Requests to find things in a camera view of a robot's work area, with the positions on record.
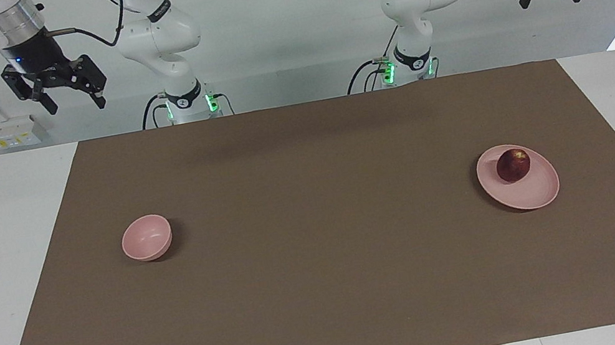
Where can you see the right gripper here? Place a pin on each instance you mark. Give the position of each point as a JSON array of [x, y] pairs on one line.
[[37, 54]]

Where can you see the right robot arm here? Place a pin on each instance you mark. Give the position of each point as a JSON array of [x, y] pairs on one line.
[[156, 31]]

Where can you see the pink bowl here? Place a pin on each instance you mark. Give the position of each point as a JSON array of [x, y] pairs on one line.
[[146, 239]]

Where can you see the dark red apple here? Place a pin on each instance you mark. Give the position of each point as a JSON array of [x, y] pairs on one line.
[[513, 164]]

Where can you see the pink plate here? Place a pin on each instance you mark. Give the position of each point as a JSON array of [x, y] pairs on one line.
[[529, 190]]

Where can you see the white wall socket box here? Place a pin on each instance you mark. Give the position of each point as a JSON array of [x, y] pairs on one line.
[[10, 135]]

